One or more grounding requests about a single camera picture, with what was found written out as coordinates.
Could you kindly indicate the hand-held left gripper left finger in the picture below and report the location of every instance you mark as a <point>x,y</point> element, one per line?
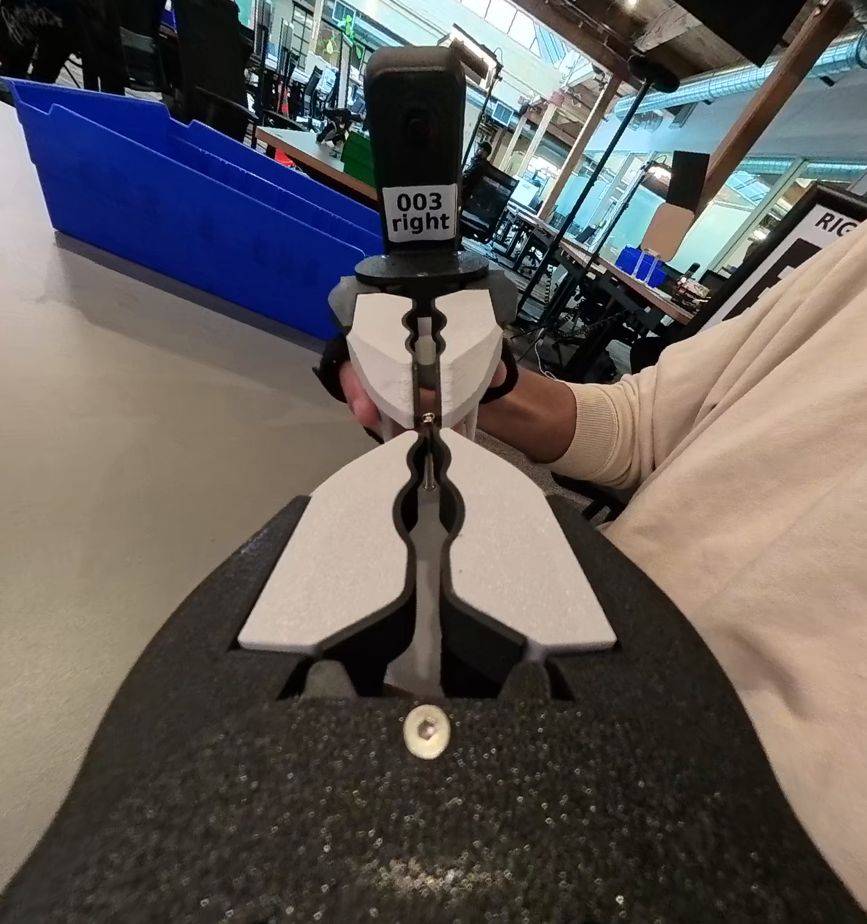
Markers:
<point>325,570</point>

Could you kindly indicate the silver bolt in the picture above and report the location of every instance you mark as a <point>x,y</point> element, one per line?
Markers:
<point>429,462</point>

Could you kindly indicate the person's cream sweater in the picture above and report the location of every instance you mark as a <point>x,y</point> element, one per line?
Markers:
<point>801,650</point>

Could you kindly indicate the brown cardboard sheet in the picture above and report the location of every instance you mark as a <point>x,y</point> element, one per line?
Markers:
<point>671,231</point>

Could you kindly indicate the person's right hand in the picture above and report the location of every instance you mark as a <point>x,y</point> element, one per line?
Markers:
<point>527,419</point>

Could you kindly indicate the black light stand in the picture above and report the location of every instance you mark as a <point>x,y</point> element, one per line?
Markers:
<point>653,72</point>

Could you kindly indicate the wooden office desk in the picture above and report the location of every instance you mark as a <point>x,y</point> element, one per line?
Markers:
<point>310,155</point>
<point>585,256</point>

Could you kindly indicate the blue plastic bin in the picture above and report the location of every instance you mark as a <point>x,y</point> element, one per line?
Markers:
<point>188,216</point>
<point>639,267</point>

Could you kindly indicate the fiducial marker board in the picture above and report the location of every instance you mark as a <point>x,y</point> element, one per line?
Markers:
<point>830,224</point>

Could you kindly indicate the silver ventilation duct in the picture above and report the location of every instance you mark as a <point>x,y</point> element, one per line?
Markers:
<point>837,58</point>

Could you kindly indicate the black office chair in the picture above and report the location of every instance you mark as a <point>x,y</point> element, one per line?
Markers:
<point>487,202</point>
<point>209,72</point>

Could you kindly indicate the green plastic bin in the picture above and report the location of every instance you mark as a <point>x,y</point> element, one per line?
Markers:
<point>357,162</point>

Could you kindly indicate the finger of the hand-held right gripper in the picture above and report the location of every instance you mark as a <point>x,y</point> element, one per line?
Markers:
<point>469,346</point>
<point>383,354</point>

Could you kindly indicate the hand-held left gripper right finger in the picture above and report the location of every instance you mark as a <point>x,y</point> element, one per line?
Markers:
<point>531,570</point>

